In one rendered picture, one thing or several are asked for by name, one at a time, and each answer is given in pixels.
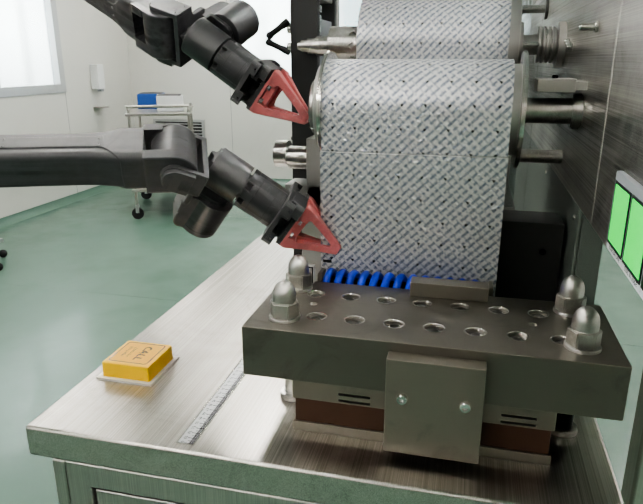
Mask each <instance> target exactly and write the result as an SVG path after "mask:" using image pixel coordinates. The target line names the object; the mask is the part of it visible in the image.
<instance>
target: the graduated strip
mask: <svg viewBox="0 0 643 504"><path fill-rule="evenodd" d="M245 375H246V374H244V373H243V358H242V359H241V360H240V361H239V363H238V364H237V365H236V367H235V368H234V369H233V370H232V372H231V373H230V374H229V375H228V377H227V378H226V379H225V380H224V382H223V383H222V384H221V386H220V387H219V388H218V389H217V391H216V392H215V393H214V394H213V396H212V397H211V398H210V400H209V401H208V402H207V403H206V405H205V406H204V407H203V408H202V410H201V411H200V412H199V413H198V415H197V416H196V417H195V419H194V420H193V421H192V422H191V424H190V425H189V426H188V427H187V429H186V430H185V431H184V433H183V434H182V435H181V436H180V438H179V439H178V440H177V441H176V443H180V444H186V445H193V446H194V444H195V443H196V442H197V440H198V439H199V438H200V436H201V435H202V434H203V432H204V431H205V429H206V428H207V427H208V425H209V424H210V423H211V421H212V420H213V419H214V417H215V416H216V414H217V413H218V412H219V410H220V409H221V408H222V406H223V405H224V404H225V402H226V401H227V399H228V398H229V397H230V395H231V394H232V393H233V391H234V390H235V389H236V387H237V386H238V385H239V383H240V382H241V380H242V379H243V378H244V376H245Z"/></svg>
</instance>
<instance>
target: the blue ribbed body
mask: <svg viewBox="0 0 643 504"><path fill-rule="evenodd" d="M412 276H416V277H418V276H417V275H415V274H412V275H410V276H409V277H408V280H407V277H406V275H405V274H403V273H400V274H398V275H397V276H396V278H395V275H394V274H393V273H391V272H388V273H386V274H385V276H383V274H382V273H381V272H379V271H377V272H375V273H374V274H373V275H372V274H371V273H370V272H369V271H366V270H365V271H363V272H362V273H361V274H360V272H359V271H358V270H352V271H351V272H350V273H349V272H348V271H347V270H346V269H340V270H339V271H338V272H337V270H336V269H335V268H329V269H328V270H327V271H326V273H325V275H324V277H323V281H322V282H330V283H342V284H354V285H365V286H377V287H389V288H401V289H410V282H411V279H412Z"/></svg>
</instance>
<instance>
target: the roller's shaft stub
mask: <svg viewBox="0 0 643 504"><path fill-rule="evenodd" d="M583 111H584V96H583V95H582V93H573V95H571V98H527V109H526V119H525V123H541V124H568V128H569V129H578V128H580V126H581V122H582V118H583Z"/></svg>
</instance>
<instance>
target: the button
mask: <svg viewBox="0 0 643 504"><path fill-rule="evenodd" d="M172 359H173V355H172V346H171V345H164V344H155V343H147V342H138V341H127V342H126V343H125V344H124V345H122V346H121V347H120V348H119V349H118V350H116V351H115V352H114V353H113V354H111V355H110V356H109V357H108V358H106V359H105V360H104V361H103V362H102V367H103V375H104V376H108V377H116V378H123V379H131V380H138V381H146V382H150V381H151V380H152V379H153V378H154V377H155V376H156V375H157V374H158V373H159V372H160V371H161V370H162V369H163V368H164V367H165V366H166V365H167V364H168V363H169V362H170V361H171V360H172Z"/></svg>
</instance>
